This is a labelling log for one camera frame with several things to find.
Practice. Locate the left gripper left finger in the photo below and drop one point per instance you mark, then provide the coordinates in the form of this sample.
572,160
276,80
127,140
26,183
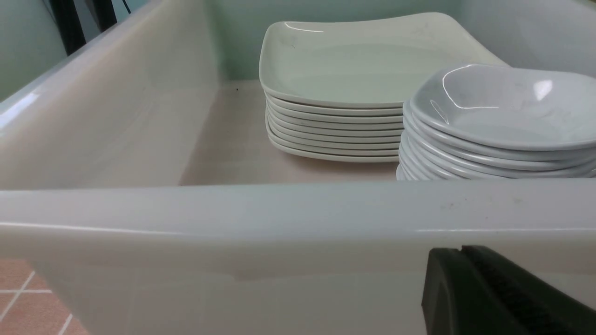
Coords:
456,301

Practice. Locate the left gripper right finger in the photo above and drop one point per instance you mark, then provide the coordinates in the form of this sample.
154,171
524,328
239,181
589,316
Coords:
540,308

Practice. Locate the top stacked square plate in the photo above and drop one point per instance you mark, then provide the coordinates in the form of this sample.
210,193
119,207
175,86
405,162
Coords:
363,64

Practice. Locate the stack of white bowls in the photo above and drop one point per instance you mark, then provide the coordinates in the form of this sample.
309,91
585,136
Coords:
429,151

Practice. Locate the stack of square plates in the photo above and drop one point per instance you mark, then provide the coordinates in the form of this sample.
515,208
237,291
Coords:
356,135

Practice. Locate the top stacked white bowl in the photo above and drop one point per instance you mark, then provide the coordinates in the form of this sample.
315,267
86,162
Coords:
510,108

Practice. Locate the large white plastic tub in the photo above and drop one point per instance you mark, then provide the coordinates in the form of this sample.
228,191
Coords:
146,193

